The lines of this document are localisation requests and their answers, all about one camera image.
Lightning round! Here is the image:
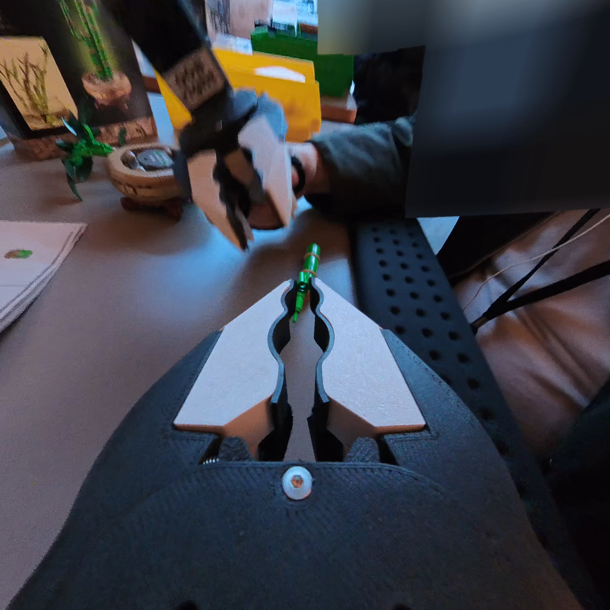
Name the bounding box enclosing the green stem segment tan ring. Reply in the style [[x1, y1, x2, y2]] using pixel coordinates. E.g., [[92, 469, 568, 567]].
[[292, 242, 321, 324]]

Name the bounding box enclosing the green brick-built plant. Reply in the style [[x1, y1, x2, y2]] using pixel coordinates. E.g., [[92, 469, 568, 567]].
[[56, 117, 128, 201]]

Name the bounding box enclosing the black lanyard strap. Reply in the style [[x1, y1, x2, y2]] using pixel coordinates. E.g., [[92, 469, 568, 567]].
[[469, 209, 610, 332]]

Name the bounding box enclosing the dark printed cardboard box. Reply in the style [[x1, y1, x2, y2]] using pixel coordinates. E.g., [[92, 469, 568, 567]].
[[0, 0, 160, 160]]

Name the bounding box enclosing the brown brick-built pot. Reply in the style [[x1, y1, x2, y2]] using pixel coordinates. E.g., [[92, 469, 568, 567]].
[[106, 143, 191, 221]]

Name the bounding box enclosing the thin white cord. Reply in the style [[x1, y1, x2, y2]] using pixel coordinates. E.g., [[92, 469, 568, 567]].
[[461, 214, 610, 310]]

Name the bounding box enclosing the person's right hand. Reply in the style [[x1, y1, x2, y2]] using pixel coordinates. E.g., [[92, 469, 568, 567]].
[[287, 139, 330, 197]]

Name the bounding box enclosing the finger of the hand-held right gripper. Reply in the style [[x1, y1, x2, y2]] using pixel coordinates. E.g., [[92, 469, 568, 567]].
[[187, 152, 254, 251], [237, 116, 295, 227]]

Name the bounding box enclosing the green plastic bin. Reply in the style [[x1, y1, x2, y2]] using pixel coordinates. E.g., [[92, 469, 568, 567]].
[[251, 26, 354, 98]]

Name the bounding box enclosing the yellow plastic bin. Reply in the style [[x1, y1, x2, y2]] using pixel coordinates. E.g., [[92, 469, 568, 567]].
[[153, 48, 321, 144]]

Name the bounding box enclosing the person's right forearm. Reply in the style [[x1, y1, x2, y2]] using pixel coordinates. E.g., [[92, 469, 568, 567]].
[[310, 117, 415, 217]]

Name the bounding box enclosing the black perforated armrest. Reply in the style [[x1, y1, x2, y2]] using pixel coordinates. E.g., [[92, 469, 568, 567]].
[[350, 217, 573, 610]]

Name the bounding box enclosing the person's grey shirt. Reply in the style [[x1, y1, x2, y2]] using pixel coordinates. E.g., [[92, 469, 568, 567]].
[[450, 210, 610, 458]]

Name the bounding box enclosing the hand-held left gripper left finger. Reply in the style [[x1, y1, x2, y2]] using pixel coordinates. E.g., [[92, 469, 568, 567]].
[[174, 280, 293, 462]]

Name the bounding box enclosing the instruction booklet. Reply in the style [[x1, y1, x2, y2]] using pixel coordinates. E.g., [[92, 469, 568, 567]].
[[0, 220, 88, 334]]

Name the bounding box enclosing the grey desk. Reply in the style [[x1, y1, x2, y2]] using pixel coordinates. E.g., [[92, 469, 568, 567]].
[[0, 93, 363, 610]]

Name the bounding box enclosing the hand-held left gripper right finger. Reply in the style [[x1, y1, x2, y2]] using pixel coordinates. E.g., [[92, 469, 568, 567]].
[[310, 278, 426, 462]]

